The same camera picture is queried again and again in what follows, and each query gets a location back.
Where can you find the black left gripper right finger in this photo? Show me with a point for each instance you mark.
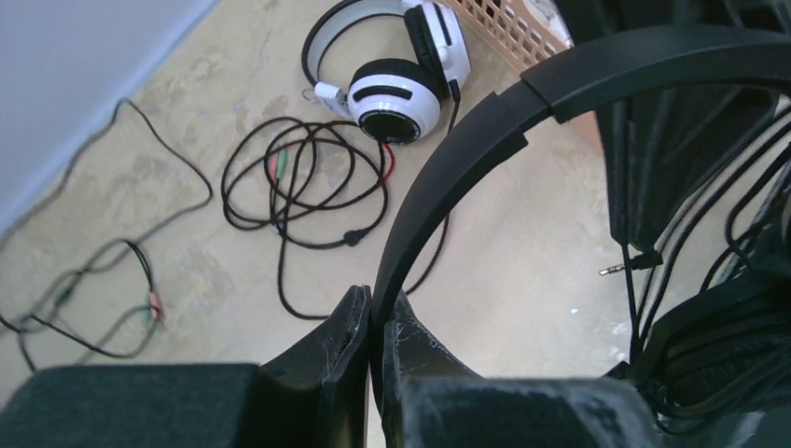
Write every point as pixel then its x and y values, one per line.
pixel 429 398

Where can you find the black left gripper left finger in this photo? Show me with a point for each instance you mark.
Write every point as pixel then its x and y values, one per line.
pixel 312 395

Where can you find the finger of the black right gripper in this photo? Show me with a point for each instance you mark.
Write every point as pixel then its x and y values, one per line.
pixel 660 146

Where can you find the black over-ear headphones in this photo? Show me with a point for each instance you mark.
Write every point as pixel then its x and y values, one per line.
pixel 709 306

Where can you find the white and black headphones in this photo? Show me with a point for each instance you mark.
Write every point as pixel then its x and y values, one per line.
pixel 393 100

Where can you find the peach plastic file organizer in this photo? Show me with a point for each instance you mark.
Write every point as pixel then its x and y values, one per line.
pixel 522 32

